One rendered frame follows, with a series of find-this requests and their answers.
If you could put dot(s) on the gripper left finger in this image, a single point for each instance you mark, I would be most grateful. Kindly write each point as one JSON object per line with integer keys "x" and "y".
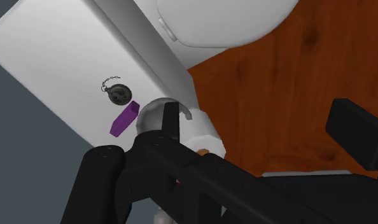
{"x": 164, "y": 161}

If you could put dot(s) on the purple rectangular block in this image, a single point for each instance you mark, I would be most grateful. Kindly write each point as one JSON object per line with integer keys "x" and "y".
{"x": 124, "y": 119}

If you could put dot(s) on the white and grey figure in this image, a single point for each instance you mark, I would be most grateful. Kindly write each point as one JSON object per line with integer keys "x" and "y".
{"x": 206, "y": 131}

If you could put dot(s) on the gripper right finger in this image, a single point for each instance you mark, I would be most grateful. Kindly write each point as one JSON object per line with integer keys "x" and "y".
{"x": 356, "y": 136}

